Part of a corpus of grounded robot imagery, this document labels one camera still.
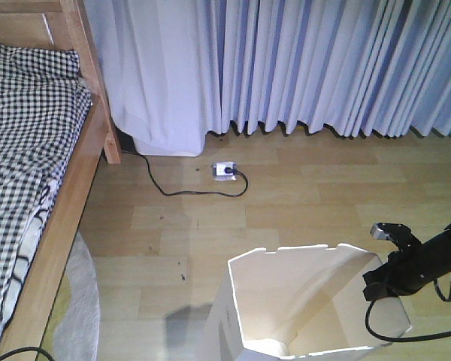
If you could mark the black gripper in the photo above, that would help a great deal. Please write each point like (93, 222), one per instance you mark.
(405, 273)

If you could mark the white plastic trash bin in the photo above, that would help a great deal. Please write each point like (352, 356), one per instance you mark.
(298, 303)

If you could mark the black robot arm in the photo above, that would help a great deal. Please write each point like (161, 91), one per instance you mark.
(441, 246)

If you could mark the floor power socket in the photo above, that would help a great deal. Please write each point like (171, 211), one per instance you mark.
(224, 171)

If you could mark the light blue curtain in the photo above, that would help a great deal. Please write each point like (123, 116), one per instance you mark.
(176, 70)

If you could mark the round grey floor rug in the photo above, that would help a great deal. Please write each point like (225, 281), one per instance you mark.
(77, 333)

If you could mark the checkered bed sheet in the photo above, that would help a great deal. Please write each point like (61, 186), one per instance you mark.
(43, 105)

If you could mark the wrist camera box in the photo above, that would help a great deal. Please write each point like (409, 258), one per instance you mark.
(399, 234)

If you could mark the wooden bed frame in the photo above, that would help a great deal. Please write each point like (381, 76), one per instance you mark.
(59, 25)

